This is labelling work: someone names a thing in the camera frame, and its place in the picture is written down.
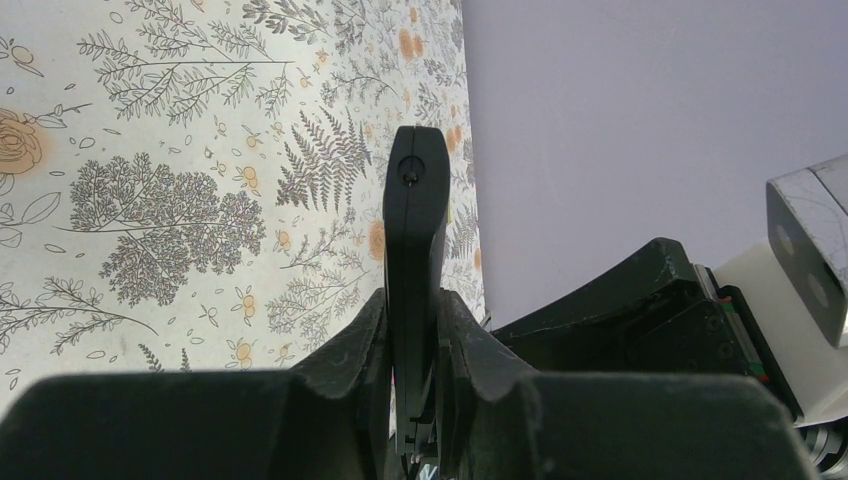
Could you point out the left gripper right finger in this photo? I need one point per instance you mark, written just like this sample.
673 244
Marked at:
515 422

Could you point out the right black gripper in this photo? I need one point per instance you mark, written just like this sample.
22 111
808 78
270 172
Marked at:
677 315

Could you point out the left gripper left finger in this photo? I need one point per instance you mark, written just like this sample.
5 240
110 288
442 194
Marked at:
324 418

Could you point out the floral patterned mat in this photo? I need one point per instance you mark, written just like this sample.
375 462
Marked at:
198 185

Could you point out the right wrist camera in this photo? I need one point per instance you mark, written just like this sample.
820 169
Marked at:
795 283

